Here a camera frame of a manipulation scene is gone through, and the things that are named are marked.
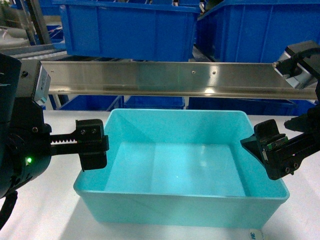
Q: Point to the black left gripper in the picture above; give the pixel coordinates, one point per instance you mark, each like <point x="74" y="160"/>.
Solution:
<point x="27" y="147"/>

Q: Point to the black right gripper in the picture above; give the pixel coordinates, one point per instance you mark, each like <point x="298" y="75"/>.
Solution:
<point x="282" y="156"/>

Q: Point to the light teal plastic bin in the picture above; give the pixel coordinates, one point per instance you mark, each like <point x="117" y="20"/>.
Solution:
<point x="180" y="168"/>

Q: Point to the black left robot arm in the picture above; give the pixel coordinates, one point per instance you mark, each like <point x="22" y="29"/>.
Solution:
<point x="15" y="81"/>

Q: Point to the white label sticker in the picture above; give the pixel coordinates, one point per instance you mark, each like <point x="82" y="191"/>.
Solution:
<point x="256" y="234"/>

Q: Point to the dark blue bin upper right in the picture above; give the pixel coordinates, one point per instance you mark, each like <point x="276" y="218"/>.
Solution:
<point x="256" y="31"/>

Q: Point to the dark blue bin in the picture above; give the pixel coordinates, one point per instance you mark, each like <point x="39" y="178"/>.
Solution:
<point x="256" y="31"/>
<point x="138" y="31"/>

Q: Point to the dark blue bin upper left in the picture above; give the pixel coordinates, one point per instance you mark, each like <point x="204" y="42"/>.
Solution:
<point x="138" y="31"/>

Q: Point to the blue bin below rail left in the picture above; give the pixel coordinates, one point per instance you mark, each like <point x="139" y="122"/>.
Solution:
<point x="94" y="103"/>

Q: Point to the blue bin below rail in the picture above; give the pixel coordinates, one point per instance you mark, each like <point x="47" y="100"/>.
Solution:
<point x="268" y="107"/>
<point x="155" y="102"/>
<point x="94" y="103"/>

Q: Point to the blue bin below rail right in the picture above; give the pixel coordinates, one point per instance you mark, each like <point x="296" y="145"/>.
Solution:
<point x="268" y="107"/>

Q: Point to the blue bin below rail middle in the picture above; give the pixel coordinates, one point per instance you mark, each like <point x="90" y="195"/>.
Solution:
<point x="155" y="102"/>

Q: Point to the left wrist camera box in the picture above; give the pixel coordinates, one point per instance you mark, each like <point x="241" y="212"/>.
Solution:
<point x="42" y="85"/>

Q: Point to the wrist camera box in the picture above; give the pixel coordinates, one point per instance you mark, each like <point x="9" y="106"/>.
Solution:
<point x="42" y="85"/>
<point x="299" y="64"/>

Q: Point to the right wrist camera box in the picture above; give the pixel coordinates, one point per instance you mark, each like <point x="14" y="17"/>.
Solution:
<point x="299" y="64"/>

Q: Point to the steel shelf front rail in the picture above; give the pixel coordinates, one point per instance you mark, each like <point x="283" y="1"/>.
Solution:
<point x="179" y="79"/>

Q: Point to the steel shelf upright post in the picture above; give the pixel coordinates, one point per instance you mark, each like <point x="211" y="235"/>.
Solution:
<point x="38" y="21"/>

